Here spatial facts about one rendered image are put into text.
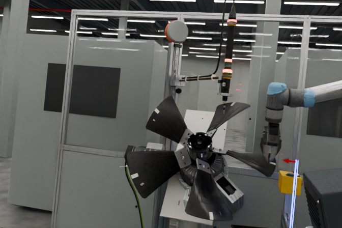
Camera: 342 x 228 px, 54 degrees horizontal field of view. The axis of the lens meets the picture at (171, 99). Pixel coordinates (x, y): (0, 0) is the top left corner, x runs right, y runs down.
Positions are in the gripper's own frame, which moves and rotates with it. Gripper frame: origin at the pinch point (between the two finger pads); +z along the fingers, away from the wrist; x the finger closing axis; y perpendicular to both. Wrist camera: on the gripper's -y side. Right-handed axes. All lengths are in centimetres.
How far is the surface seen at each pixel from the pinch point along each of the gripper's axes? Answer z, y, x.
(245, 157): -0.1, 0.7, 10.5
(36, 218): 163, 125, 226
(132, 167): 7, -12, 61
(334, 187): -28, -70, -10
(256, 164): 0.9, -3.7, 5.3
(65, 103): 9, 76, 150
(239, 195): 16.7, -5.4, 11.1
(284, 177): 17.9, 20.9, -10.1
